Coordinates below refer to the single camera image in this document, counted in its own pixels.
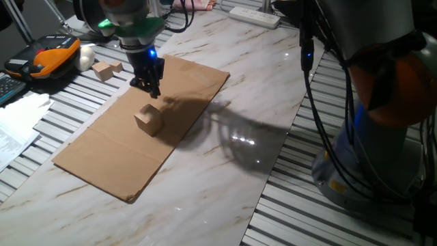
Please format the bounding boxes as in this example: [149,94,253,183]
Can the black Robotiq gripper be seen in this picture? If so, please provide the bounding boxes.
[125,46,166,99]

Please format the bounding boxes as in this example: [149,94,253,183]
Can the large wooden cube block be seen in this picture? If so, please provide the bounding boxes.
[133,103,165,137]

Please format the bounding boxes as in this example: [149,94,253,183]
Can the medium wooden block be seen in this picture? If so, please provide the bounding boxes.
[91,60,114,82]

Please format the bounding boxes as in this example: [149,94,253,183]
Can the white rounded soft object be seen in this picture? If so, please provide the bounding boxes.
[74,45,96,72]

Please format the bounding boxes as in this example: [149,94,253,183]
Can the brown cardboard sheet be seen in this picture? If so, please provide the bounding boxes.
[51,54,231,205]

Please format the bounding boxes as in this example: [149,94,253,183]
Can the pink cloth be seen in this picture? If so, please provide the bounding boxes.
[172,0,216,12]

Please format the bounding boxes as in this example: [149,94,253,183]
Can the black round spool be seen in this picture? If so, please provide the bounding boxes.
[72,0,110,35]

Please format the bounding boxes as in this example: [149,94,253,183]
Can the orange and black teach pendant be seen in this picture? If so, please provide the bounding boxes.
[3,33,82,81]

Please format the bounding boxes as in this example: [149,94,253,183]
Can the thin metal rod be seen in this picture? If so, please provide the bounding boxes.
[43,0,73,34]

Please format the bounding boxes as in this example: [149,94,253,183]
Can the white power strip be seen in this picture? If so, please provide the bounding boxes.
[228,5,281,30]

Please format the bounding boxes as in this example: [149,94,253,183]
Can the marble pattern board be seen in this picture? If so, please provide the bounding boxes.
[0,6,327,246]

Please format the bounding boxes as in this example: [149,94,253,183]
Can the plain white paper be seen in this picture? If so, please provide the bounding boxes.
[0,92,55,143]

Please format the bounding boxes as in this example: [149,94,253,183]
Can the black computer keyboard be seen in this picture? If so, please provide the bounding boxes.
[0,72,27,106]

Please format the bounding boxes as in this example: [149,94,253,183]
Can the grey metal bar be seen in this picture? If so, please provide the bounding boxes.
[3,0,35,44]

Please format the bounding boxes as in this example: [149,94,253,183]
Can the black bag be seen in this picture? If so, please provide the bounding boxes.
[272,0,301,21]

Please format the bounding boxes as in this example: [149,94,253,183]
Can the printed paper sheet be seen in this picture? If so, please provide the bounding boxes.
[0,121,41,172]

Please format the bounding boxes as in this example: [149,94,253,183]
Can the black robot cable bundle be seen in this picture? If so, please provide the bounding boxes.
[163,0,437,206]

